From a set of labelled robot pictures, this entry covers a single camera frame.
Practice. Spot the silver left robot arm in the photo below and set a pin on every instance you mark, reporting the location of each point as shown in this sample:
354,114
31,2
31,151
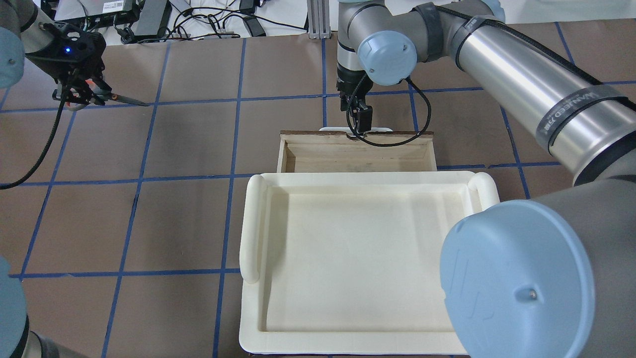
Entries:
19,19

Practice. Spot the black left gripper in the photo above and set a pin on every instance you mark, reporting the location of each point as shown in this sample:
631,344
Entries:
88,92

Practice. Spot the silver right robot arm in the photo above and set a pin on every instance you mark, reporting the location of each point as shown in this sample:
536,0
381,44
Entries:
549,276

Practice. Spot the wooden drawer with white handle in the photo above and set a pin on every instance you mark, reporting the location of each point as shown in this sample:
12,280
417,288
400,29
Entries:
337,151

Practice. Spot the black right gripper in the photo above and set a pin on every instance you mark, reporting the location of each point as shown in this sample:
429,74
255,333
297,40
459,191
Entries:
349,84

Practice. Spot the grey orange handled scissors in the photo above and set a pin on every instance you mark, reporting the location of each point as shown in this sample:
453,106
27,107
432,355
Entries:
105,95

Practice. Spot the black power adapter brick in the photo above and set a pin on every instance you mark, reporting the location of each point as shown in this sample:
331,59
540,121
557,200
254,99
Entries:
153,18

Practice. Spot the white foam tray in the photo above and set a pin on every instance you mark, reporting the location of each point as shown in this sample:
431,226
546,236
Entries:
348,263

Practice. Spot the aluminium frame post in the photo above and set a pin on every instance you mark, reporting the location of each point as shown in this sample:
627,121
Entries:
318,16

